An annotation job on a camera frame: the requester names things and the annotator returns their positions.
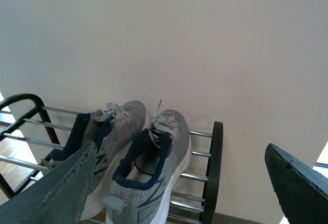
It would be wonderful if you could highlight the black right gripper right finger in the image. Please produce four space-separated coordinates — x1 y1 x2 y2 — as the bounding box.
264 144 327 223

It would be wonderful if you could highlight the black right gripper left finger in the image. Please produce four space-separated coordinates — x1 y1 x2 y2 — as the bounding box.
1 142 96 223

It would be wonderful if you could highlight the grey knit sneaker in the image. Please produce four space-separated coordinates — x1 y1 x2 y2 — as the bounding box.
42 100 148 220
103 109 192 223

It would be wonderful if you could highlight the black metal shoe rack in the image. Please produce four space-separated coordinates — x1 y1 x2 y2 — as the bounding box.
1 94 223 224

